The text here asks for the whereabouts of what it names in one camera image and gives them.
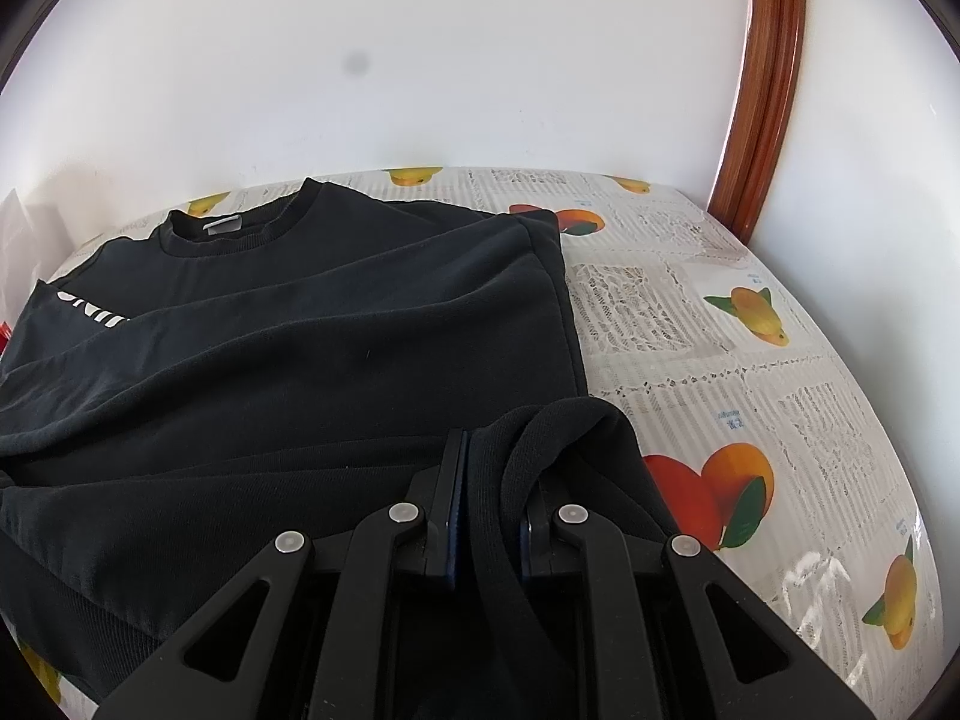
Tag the wooden vertical trim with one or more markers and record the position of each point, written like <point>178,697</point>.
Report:
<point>765,90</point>

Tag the black sweatshirt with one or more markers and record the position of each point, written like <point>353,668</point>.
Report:
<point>300,352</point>

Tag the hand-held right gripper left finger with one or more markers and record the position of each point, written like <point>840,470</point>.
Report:
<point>442,517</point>

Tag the white shopping bag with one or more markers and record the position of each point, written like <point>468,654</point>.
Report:
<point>11,255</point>

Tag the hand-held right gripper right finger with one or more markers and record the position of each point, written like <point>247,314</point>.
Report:
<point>574,544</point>

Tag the fruit print tablecloth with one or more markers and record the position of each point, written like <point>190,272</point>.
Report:
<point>787,405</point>

